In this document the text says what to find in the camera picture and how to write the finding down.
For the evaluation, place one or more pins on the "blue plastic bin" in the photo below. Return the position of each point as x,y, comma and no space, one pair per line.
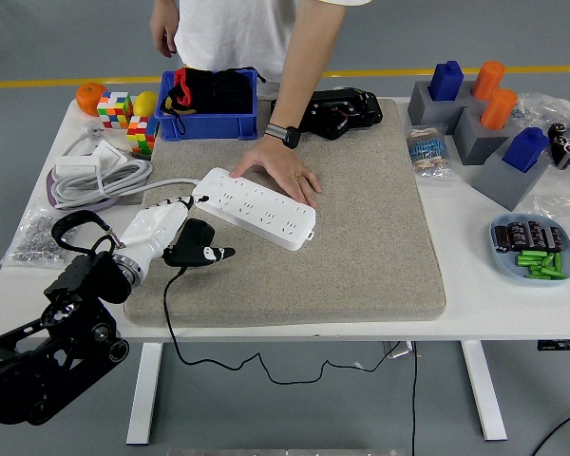
209,127

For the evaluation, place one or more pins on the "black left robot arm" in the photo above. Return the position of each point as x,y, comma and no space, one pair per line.
52,361

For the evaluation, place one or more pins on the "person's left forearm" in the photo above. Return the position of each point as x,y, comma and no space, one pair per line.
304,66

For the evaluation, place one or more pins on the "person's right hand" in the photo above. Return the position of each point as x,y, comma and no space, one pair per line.
164,40

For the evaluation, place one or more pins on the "grey block holder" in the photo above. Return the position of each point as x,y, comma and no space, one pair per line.
423,111
475,142
503,183

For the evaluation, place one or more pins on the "green cylinder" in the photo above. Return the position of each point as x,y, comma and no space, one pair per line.
531,260
540,269
558,261
532,254
546,275

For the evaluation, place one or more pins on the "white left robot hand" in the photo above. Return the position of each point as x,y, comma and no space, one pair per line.
157,228

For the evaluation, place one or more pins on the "person's right forearm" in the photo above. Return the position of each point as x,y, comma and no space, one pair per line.
164,12

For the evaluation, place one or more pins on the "white square plate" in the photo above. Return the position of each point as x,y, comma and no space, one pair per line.
109,157

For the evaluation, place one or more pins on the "clear bag of resistors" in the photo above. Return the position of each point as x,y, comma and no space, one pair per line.
427,152

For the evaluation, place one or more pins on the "crumpled clear plastic bag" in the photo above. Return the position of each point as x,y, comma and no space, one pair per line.
563,206
541,107

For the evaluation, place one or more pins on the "black and red fabric pouches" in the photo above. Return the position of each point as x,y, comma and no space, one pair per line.
228,92

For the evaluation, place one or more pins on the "white rectangular block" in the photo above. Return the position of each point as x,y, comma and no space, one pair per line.
76,167

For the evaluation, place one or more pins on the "blue plastic block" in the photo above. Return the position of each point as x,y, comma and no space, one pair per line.
525,149
446,81

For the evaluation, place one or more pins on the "black capacitor white print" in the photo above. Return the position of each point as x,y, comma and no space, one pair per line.
518,235
535,233
553,237
501,237

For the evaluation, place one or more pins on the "yellow lemon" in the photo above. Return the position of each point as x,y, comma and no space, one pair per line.
145,103

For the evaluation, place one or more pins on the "clear bag of metal nuts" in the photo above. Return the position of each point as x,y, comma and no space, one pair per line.
38,237

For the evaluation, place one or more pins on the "black plug adapter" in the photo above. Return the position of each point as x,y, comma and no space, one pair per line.
197,233

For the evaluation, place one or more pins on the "black wristwatch striped band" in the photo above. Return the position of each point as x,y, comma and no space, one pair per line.
292,137

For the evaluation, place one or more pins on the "orange plastic cylinder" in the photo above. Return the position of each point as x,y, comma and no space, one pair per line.
499,109
488,81

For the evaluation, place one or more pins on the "white table leg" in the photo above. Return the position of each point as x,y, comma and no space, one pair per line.
145,394
484,394

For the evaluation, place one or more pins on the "black electronic device housing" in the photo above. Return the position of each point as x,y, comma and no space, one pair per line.
356,111

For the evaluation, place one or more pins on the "silver bracket under table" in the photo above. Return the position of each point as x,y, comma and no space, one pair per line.
401,349

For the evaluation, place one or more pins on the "multicolour puzzle cube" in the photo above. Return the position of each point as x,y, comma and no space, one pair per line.
141,133
115,110

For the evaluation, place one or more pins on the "grey-brown mat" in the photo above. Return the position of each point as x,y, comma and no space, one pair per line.
313,275

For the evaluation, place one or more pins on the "light blue tray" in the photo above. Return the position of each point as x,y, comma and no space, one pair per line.
503,266

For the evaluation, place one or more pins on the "orange fruit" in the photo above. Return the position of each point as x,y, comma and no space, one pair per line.
88,97

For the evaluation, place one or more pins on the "black table control panel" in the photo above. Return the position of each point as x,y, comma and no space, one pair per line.
563,345

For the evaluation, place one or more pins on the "white power strip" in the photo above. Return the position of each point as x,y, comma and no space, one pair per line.
266,223

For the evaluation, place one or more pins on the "person's torso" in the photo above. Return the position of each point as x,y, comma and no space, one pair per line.
228,33

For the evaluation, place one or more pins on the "person's left hand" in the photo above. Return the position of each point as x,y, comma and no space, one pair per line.
280,164

